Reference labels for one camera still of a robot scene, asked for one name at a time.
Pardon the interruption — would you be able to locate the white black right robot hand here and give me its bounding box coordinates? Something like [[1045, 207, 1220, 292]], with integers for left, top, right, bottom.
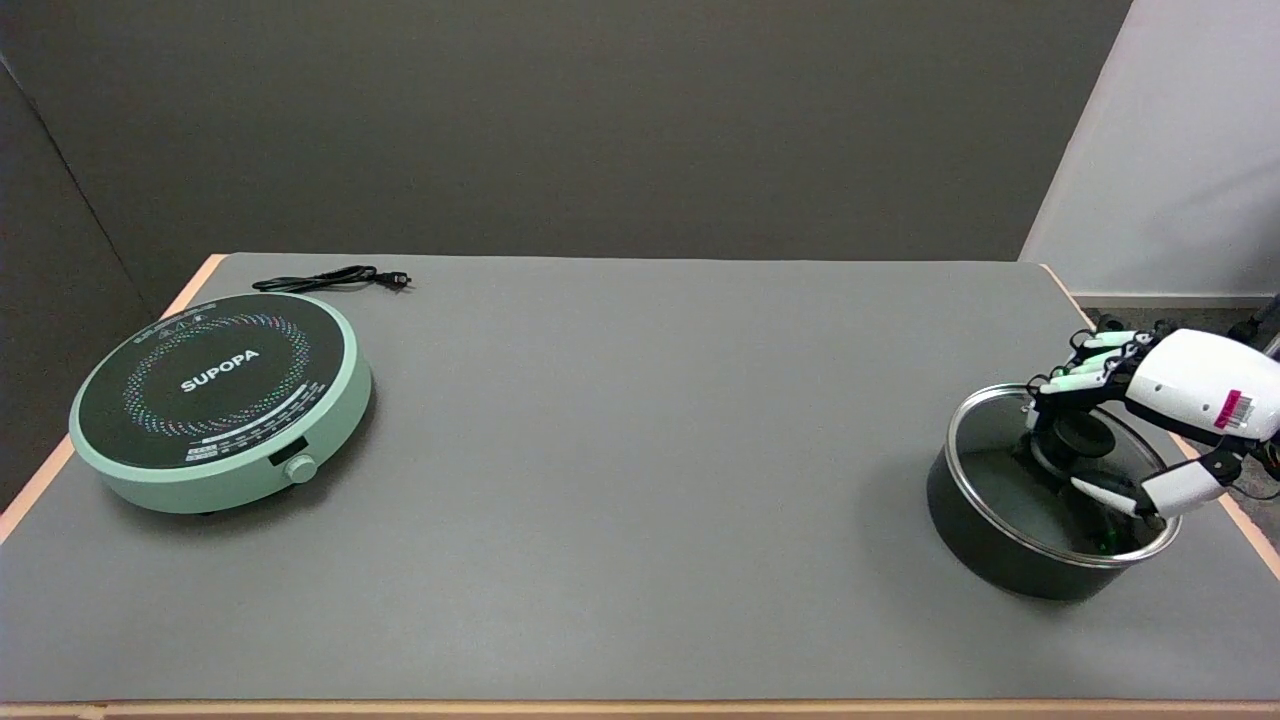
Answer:
[[1024, 318, 1280, 521]]

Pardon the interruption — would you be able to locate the glass pot lid black knob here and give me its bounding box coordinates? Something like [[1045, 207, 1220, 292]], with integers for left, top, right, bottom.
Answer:
[[945, 384, 1184, 568]]

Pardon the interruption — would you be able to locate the green SUPOPA induction cooker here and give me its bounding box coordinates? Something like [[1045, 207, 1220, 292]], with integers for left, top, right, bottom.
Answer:
[[67, 291, 373, 516]]

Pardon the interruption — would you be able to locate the black saucepan with handle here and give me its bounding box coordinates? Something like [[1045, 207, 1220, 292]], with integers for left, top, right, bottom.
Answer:
[[925, 384, 1184, 603]]

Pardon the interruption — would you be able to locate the black power cord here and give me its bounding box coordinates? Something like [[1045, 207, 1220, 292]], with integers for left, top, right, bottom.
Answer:
[[251, 265, 413, 294]]

